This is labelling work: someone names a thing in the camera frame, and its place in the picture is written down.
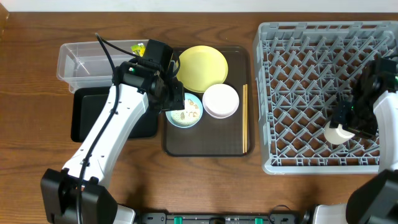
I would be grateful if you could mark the grey dishwasher rack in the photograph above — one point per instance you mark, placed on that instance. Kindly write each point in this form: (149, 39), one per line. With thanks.
(302, 71)

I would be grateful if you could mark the light blue bowl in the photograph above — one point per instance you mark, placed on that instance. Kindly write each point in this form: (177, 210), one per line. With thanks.
(193, 98)

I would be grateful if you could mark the rice and nut scraps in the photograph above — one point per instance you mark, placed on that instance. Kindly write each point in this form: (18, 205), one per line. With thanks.
(188, 116)

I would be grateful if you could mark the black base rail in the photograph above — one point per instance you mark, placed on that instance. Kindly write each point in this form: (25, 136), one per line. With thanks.
(163, 218)

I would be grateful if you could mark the dark brown serving tray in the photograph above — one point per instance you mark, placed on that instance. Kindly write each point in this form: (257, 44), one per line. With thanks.
(212, 137)

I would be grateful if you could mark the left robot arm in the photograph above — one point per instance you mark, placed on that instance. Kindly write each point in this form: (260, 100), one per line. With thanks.
(79, 192)

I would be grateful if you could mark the green yellow snack wrapper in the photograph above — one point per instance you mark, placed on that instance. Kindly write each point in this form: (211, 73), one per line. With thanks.
(138, 49)

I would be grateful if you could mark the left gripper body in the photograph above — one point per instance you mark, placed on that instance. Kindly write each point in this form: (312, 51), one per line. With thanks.
(175, 101)

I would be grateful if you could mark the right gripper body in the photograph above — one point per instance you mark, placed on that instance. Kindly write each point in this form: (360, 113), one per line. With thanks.
(360, 119)

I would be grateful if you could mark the black rectangular tray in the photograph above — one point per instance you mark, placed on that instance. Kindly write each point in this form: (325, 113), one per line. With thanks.
(88, 103)

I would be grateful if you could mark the white cup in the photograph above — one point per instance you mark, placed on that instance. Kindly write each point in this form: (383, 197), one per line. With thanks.
(336, 135)

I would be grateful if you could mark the pink bowl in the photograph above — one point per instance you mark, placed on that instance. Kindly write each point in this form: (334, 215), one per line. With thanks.
(220, 101)

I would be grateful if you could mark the clear plastic bin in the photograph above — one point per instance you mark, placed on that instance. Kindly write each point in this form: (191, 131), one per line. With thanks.
(84, 65)

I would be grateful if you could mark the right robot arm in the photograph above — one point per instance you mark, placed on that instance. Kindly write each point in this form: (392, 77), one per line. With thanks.
(376, 200)

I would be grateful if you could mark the yellow plate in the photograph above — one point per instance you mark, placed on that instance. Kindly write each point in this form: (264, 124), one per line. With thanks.
(201, 67)

